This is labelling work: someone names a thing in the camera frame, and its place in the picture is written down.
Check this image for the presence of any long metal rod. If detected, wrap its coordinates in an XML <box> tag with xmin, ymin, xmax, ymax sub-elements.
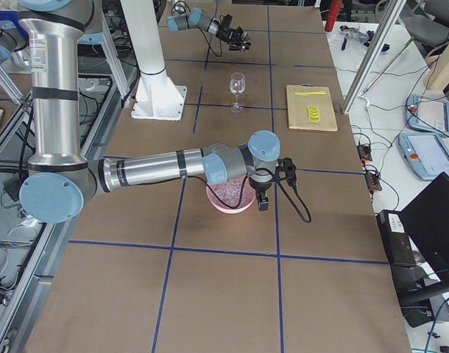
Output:
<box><xmin>358</xmin><ymin>37</ymin><xmax>414</xmax><ymax>100</ymax></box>

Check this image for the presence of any black camera cable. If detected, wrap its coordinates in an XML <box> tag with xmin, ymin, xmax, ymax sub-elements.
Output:
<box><xmin>183</xmin><ymin>167</ymin><xmax>312</xmax><ymax>224</ymax></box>

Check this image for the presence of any blue teach pendant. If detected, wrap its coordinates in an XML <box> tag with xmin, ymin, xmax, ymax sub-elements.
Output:
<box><xmin>406</xmin><ymin>95</ymin><xmax>449</xmax><ymax>137</ymax></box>
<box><xmin>398</xmin><ymin>132</ymin><xmax>449</xmax><ymax>181</ymax></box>

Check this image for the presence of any black box device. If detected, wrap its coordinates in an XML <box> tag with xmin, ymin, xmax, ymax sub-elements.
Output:
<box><xmin>376</xmin><ymin>210</ymin><xmax>416</xmax><ymax>268</ymax></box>

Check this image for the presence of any red fire extinguisher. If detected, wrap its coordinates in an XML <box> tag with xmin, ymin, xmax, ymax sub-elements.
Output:
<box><xmin>325</xmin><ymin>0</ymin><xmax>342</xmax><ymax>32</ymax></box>

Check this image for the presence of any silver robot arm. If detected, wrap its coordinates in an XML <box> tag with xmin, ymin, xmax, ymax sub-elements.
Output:
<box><xmin>18</xmin><ymin>1</ymin><xmax>280</xmax><ymax>224</ymax></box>
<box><xmin>167</xmin><ymin>1</ymin><xmax>252</xmax><ymax>51</ymax></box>

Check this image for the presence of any blue teach pendant far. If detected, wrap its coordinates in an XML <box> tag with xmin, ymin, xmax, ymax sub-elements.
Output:
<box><xmin>406</xmin><ymin>95</ymin><xmax>449</xmax><ymax>137</ymax></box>

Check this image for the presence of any bamboo cutting board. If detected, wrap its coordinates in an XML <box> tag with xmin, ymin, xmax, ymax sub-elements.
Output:
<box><xmin>286</xmin><ymin>85</ymin><xmax>338</xmax><ymax>132</ymax></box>

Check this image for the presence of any blue teach pendant near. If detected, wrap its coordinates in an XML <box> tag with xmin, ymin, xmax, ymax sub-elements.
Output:
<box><xmin>398</xmin><ymin>132</ymin><xmax>449</xmax><ymax>181</ymax></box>

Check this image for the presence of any white camera mast base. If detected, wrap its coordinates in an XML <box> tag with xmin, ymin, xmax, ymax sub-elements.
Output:
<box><xmin>121</xmin><ymin>0</ymin><xmax>187</xmax><ymax>121</ymax></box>

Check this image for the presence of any black monitor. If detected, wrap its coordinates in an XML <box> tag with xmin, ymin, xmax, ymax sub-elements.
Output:
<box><xmin>398</xmin><ymin>172</ymin><xmax>449</xmax><ymax>306</ymax></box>

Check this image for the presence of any pink bowl of ice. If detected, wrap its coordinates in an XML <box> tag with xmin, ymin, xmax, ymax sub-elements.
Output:
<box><xmin>205</xmin><ymin>176</ymin><xmax>256</xmax><ymax>214</ymax></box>

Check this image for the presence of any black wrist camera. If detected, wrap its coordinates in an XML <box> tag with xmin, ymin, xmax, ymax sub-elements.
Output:
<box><xmin>222</xmin><ymin>15</ymin><xmax>233</xmax><ymax>26</ymax></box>
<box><xmin>275</xmin><ymin>157</ymin><xmax>297</xmax><ymax>189</ymax></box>

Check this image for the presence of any yellow plastic knife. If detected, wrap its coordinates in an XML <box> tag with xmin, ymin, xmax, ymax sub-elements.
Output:
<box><xmin>294</xmin><ymin>90</ymin><xmax>326</xmax><ymax>96</ymax></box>

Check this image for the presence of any steel cocktail jigger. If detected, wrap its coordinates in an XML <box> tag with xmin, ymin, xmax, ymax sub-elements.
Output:
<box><xmin>241</xmin><ymin>32</ymin><xmax>250</xmax><ymax>42</ymax></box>

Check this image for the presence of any aluminium frame post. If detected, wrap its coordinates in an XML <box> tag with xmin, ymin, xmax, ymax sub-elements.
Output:
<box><xmin>341</xmin><ymin>0</ymin><xmax>406</xmax><ymax>114</ymax></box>

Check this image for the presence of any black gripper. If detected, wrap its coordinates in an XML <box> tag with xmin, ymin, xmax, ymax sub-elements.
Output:
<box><xmin>249</xmin><ymin>172</ymin><xmax>275</xmax><ymax>211</ymax></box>
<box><xmin>215</xmin><ymin>24</ymin><xmax>251</xmax><ymax>51</ymax></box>

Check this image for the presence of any clear wine glass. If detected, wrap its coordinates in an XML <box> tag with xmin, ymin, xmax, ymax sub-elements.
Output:
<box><xmin>229</xmin><ymin>73</ymin><xmax>246</xmax><ymax>113</ymax></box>

